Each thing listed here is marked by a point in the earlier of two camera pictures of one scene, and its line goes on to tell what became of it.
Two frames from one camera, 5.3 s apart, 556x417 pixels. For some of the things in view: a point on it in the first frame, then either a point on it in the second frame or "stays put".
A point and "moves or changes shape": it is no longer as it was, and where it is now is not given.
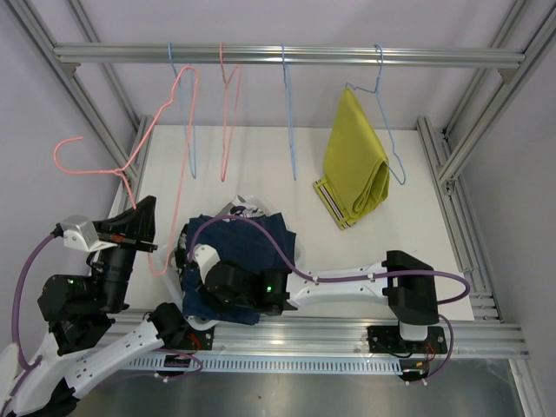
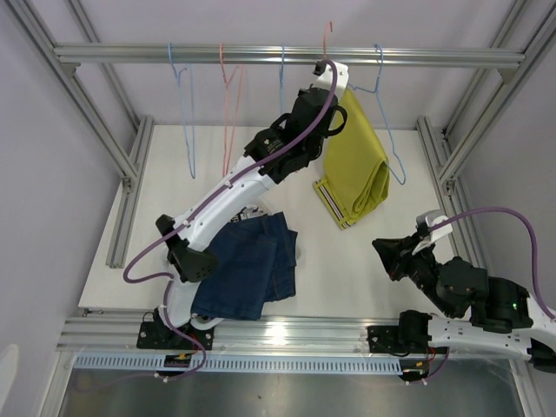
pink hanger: [121, 168] → [324, 40]
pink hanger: [224, 168] stays put
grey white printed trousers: [178, 258] moves or changes shape
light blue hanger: [292, 127] moves or changes shape
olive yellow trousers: [356, 178] stays put
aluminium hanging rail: [108, 54] stays put
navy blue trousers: [264, 242] stays put
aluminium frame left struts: [76, 88] stays put
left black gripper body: [115, 266] → [315, 149]
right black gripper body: [223, 305] → [416, 266]
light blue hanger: [380, 55] stays put
